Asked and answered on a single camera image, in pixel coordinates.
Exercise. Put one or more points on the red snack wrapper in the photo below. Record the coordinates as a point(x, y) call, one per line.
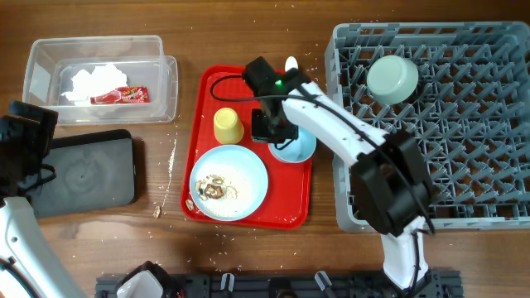
point(122, 95)

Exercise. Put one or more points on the clear plastic bin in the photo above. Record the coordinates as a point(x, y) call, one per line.
point(54, 62)

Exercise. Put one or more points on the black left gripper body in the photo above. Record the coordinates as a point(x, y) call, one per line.
point(27, 142)

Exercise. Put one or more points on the white plastic spoon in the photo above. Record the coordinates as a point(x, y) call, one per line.
point(291, 63)

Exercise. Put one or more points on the light blue plate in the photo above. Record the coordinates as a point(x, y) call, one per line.
point(244, 169)

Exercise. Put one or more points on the food scrap on table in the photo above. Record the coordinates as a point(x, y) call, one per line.
point(157, 212)

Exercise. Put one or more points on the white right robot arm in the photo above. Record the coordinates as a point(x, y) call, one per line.
point(392, 187)

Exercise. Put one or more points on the mint green bowl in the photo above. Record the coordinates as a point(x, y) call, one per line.
point(392, 79)

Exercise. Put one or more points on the light blue bowl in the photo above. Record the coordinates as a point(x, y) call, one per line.
point(298, 151)

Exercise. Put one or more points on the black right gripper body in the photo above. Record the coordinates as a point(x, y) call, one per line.
point(266, 129)

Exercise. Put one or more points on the red plastic tray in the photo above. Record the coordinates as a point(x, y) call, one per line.
point(286, 204)

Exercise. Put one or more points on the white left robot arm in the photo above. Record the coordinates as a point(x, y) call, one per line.
point(28, 257)

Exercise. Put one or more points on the black tray bin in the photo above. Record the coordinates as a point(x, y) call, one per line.
point(93, 171)

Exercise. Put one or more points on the yellow plastic cup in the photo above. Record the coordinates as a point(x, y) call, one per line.
point(228, 128)

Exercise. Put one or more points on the grey dishwasher rack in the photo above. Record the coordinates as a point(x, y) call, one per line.
point(470, 113)

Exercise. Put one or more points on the crumpled white napkin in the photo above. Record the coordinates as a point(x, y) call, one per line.
point(101, 81)

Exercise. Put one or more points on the food scrap on tray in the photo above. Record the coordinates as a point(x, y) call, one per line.
point(190, 204)

